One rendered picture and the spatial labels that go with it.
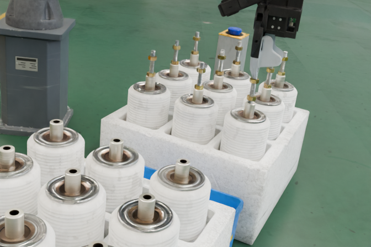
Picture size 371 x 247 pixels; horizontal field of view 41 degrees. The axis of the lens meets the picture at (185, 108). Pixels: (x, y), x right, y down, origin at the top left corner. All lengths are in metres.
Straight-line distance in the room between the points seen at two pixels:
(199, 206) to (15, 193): 0.27
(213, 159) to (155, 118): 0.17
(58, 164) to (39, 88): 0.56
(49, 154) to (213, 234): 0.29
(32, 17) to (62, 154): 0.58
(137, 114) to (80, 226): 0.44
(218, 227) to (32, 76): 0.76
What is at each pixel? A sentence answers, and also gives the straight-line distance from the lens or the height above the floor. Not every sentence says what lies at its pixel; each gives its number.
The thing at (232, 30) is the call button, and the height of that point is 0.33.
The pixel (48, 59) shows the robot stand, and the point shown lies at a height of 0.23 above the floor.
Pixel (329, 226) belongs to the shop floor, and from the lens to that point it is 1.21.
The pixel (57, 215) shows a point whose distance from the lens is 0.70.
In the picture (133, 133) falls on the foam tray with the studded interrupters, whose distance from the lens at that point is 1.08.
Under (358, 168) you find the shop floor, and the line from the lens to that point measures 1.51.
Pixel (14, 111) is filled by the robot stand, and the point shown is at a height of 0.07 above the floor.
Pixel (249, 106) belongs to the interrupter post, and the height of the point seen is 0.28.
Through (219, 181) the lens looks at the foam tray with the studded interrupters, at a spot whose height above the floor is 0.12.
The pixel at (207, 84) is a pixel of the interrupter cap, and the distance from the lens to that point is 1.18.
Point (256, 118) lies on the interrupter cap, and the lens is 1.02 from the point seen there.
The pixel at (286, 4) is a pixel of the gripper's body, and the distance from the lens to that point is 0.95.
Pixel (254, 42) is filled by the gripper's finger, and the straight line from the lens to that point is 0.94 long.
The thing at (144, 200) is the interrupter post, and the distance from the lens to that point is 0.66.
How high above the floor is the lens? 0.64
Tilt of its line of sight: 22 degrees down
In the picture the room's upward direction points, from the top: 7 degrees clockwise
